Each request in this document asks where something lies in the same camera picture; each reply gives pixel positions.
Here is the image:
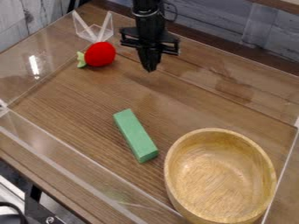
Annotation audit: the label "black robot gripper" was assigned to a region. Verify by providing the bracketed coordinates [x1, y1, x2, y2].
[119, 12, 180, 72]

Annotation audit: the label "red plush strawberry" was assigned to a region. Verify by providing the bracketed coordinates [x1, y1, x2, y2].
[78, 42, 116, 68]

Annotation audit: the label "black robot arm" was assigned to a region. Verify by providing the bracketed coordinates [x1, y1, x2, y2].
[119, 0, 180, 73]

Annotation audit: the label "clear acrylic tray walls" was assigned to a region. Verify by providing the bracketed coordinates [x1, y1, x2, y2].
[0, 17, 299, 224]

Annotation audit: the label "green foam block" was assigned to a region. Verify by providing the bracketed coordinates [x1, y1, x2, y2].
[114, 108, 159, 164]

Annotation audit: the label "wooden bowl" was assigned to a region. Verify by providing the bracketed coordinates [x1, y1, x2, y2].
[163, 128, 277, 224]

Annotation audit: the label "clear acrylic corner bracket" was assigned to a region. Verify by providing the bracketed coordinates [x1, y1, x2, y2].
[71, 11, 115, 43]

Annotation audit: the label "black table leg bracket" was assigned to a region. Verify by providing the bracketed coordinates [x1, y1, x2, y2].
[24, 185, 66, 224]

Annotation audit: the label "black cable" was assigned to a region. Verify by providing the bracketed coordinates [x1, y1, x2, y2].
[0, 200, 30, 224]

